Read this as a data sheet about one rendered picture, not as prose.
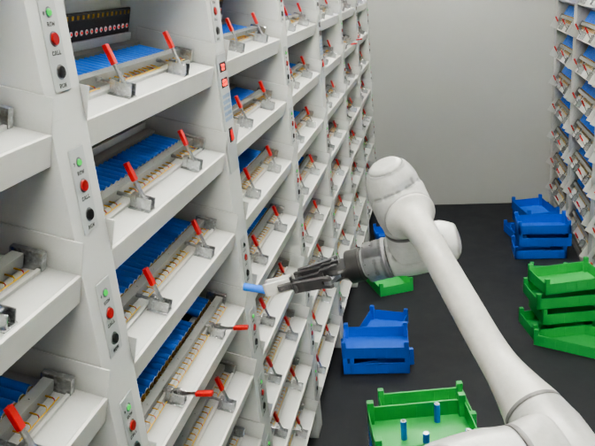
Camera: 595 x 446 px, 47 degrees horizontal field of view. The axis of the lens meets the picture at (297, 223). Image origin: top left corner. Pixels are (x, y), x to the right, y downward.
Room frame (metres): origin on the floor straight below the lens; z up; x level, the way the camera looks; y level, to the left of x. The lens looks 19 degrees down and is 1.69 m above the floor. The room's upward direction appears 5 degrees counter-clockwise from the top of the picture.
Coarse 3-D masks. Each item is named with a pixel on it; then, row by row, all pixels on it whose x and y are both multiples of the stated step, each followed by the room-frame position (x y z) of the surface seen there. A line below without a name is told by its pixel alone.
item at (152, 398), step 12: (216, 300) 1.54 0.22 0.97; (204, 324) 1.42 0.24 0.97; (192, 336) 1.36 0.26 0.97; (180, 348) 1.31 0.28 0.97; (192, 348) 1.34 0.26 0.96; (180, 360) 1.26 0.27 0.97; (192, 360) 1.29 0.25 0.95; (168, 372) 1.22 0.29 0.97; (156, 384) 1.17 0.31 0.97; (168, 384) 1.20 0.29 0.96; (156, 396) 1.13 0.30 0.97; (144, 408) 1.10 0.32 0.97; (156, 408) 1.12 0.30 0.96; (144, 420) 1.08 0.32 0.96
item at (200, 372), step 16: (208, 288) 1.59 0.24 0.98; (224, 288) 1.58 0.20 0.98; (240, 288) 1.57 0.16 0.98; (224, 304) 1.56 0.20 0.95; (240, 304) 1.57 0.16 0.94; (192, 320) 1.47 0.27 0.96; (224, 320) 1.49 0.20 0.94; (240, 320) 1.54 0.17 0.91; (208, 336) 1.41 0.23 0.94; (224, 336) 1.42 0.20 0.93; (208, 352) 1.35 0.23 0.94; (224, 352) 1.42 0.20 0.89; (192, 368) 1.28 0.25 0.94; (208, 368) 1.29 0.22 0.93; (176, 384) 1.21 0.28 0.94; (192, 384) 1.22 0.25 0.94; (192, 400) 1.18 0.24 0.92; (160, 416) 1.11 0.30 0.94; (176, 416) 1.12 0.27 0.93; (160, 432) 1.07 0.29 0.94; (176, 432) 1.10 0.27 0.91
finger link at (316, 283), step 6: (324, 276) 1.35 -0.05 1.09; (330, 276) 1.34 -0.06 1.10; (294, 282) 1.37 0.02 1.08; (300, 282) 1.36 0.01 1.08; (306, 282) 1.36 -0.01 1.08; (312, 282) 1.35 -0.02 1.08; (318, 282) 1.35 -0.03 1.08; (300, 288) 1.36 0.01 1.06; (306, 288) 1.36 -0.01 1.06; (312, 288) 1.35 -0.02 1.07; (318, 288) 1.35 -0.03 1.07
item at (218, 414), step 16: (224, 368) 1.56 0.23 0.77; (240, 368) 1.58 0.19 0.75; (208, 384) 1.47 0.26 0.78; (224, 384) 1.51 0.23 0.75; (240, 384) 1.52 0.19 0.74; (208, 400) 1.44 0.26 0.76; (224, 400) 1.42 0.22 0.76; (240, 400) 1.46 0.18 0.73; (192, 416) 1.34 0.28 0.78; (208, 416) 1.38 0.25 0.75; (224, 416) 1.39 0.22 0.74; (192, 432) 1.32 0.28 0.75; (208, 432) 1.33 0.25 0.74; (224, 432) 1.33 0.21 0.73
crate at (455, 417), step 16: (368, 400) 1.77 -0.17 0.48; (448, 400) 1.77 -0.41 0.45; (464, 400) 1.76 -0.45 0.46; (368, 416) 1.73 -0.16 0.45; (384, 416) 1.77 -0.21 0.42; (400, 416) 1.77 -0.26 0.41; (416, 416) 1.77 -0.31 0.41; (432, 416) 1.77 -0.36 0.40; (448, 416) 1.76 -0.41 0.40; (464, 416) 1.76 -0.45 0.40; (384, 432) 1.71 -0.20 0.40; (400, 432) 1.71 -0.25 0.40; (416, 432) 1.70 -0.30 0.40; (432, 432) 1.69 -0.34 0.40; (448, 432) 1.69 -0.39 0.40
